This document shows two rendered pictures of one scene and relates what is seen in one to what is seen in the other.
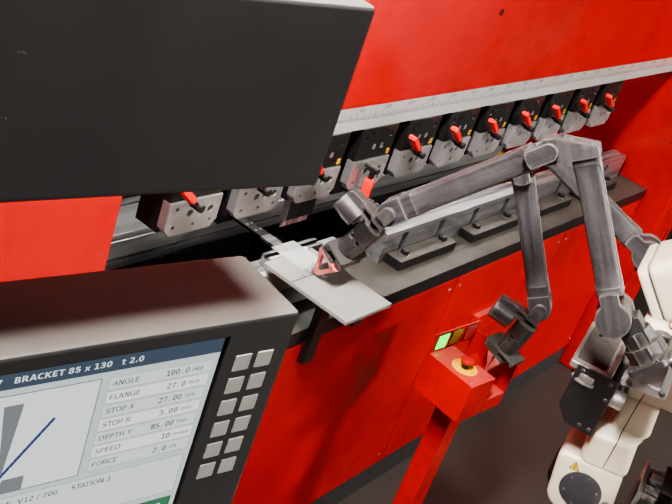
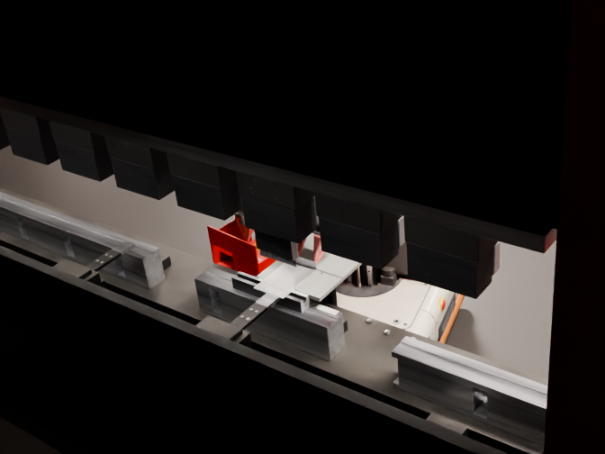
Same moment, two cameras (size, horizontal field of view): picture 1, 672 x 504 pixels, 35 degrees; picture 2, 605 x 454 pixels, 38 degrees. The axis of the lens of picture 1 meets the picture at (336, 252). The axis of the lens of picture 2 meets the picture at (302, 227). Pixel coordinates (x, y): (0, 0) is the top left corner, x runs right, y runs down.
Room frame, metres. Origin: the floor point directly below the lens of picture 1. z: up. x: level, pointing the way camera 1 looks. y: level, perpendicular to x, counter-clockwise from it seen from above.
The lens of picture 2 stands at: (1.93, 1.71, 2.12)
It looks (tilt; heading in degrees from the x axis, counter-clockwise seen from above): 31 degrees down; 280
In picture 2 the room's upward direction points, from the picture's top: 6 degrees counter-clockwise
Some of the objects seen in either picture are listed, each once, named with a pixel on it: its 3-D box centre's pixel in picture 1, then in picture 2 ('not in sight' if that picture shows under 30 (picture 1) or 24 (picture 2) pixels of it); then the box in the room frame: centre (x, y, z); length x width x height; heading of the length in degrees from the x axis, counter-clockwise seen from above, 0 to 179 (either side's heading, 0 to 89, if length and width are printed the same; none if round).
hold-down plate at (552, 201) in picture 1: (546, 205); not in sight; (3.45, -0.63, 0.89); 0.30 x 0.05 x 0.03; 150
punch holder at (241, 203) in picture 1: (250, 172); (359, 213); (2.06, 0.23, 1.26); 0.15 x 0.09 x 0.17; 150
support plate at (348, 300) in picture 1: (327, 284); (320, 260); (2.19, -0.01, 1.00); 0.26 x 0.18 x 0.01; 60
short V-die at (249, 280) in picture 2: (291, 253); (269, 291); (2.29, 0.10, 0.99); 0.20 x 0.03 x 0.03; 150
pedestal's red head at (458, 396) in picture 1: (468, 370); (254, 249); (2.45, -0.44, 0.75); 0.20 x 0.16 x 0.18; 144
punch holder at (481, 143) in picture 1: (481, 123); (34, 124); (2.93, -0.27, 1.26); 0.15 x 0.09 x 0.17; 150
